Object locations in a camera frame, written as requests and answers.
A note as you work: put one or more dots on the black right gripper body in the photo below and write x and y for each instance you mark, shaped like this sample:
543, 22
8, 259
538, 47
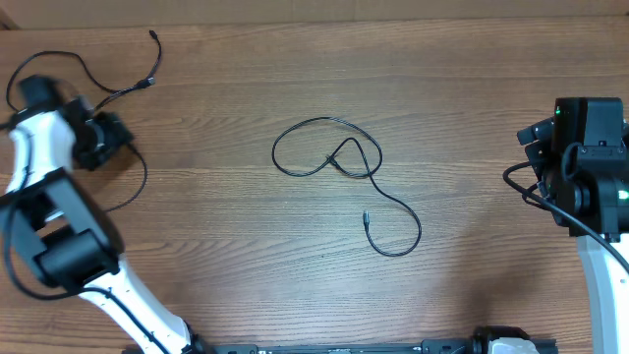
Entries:
545, 161

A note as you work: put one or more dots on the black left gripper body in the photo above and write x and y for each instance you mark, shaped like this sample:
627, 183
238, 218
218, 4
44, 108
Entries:
100, 137

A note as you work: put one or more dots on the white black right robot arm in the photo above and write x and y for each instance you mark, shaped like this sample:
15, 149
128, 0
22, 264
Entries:
580, 157

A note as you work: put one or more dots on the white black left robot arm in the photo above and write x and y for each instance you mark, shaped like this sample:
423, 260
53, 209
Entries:
58, 242

